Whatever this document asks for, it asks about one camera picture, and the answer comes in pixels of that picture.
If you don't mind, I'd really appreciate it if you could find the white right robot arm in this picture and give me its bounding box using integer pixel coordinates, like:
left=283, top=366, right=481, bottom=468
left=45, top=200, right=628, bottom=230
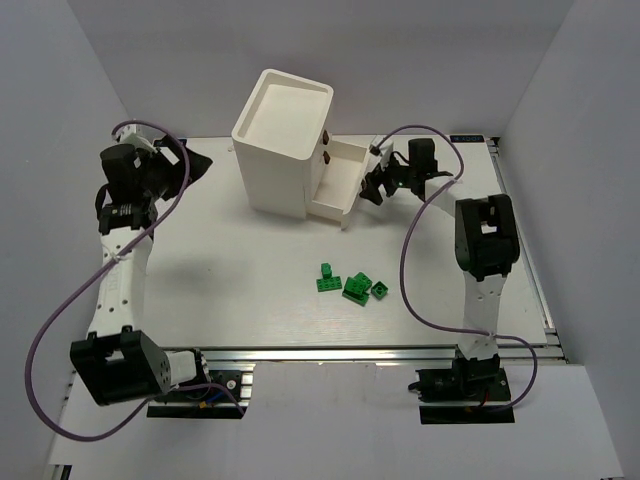
left=359, top=138, right=520, bottom=361

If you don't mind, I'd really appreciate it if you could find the aluminium right rail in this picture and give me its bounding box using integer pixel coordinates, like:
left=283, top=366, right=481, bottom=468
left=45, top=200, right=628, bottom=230
left=486, top=137, right=569, bottom=364

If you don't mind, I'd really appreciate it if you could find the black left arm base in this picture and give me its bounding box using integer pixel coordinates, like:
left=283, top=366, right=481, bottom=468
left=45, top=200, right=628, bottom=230
left=146, top=361, right=254, bottom=420

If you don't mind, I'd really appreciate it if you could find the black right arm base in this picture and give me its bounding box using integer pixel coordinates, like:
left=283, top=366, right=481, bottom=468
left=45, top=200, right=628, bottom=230
left=408, top=355, right=515, bottom=425

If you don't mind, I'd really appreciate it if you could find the green 2x2 lego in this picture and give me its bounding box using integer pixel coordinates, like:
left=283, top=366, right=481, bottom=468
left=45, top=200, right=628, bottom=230
left=344, top=272, right=372, bottom=296
left=370, top=281, right=389, bottom=300

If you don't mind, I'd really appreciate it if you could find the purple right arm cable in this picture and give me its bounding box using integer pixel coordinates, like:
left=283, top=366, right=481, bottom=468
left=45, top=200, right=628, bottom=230
left=372, top=123, right=539, bottom=412

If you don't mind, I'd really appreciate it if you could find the green 2x3 lego plate brick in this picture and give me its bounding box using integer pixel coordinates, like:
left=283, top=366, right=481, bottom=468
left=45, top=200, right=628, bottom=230
left=342, top=291, right=369, bottom=306

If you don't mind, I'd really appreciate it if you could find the white drawer cabinet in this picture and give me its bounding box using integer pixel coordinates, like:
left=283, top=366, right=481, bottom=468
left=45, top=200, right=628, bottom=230
left=231, top=69, right=334, bottom=219

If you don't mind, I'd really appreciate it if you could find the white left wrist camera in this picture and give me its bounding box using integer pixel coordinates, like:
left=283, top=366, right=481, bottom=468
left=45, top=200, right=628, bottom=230
left=112, top=124, right=160, bottom=153

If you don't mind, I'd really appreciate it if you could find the small green lego brick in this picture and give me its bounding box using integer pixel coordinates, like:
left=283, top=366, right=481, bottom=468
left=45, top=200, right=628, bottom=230
left=321, top=262, right=333, bottom=279

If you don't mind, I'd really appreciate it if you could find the green 2x2 lego brick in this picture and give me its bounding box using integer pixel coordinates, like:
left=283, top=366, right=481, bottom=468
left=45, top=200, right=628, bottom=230
left=316, top=276, right=343, bottom=293

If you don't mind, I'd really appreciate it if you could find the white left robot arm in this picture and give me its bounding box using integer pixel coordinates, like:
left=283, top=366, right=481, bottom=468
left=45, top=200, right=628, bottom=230
left=70, top=138, right=212, bottom=406

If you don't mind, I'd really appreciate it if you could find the aluminium front rail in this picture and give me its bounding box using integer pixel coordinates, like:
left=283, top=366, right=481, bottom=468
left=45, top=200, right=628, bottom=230
left=149, top=344, right=566, bottom=364

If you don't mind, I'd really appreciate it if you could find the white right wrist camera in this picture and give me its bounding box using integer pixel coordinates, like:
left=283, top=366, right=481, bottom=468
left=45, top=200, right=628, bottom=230
left=369, top=140, right=394, bottom=171

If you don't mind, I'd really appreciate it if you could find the aluminium rail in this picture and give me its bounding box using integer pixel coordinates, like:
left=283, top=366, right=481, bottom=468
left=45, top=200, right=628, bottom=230
left=486, top=137, right=569, bottom=364
left=149, top=344, right=566, bottom=364

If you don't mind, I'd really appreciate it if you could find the blue label sticker right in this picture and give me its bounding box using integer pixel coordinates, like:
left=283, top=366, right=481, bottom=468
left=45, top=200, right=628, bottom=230
left=449, top=134, right=485, bottom=143

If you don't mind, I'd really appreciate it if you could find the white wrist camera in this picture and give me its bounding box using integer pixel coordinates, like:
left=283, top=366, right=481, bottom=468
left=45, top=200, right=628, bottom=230
left=112, top=124, right=160, bottom=153
left=369, top=140, right=394, bottom=171

